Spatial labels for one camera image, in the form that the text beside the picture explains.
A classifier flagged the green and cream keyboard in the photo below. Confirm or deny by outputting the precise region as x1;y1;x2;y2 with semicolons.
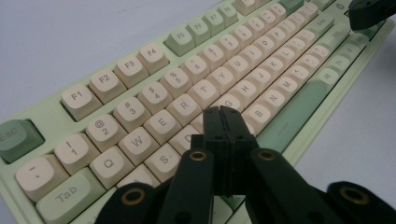
0;0;396;224

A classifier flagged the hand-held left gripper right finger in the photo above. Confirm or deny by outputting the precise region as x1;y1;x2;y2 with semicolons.
220;105;260;198

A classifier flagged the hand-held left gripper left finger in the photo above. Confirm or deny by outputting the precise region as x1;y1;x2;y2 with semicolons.
191;105;233;197

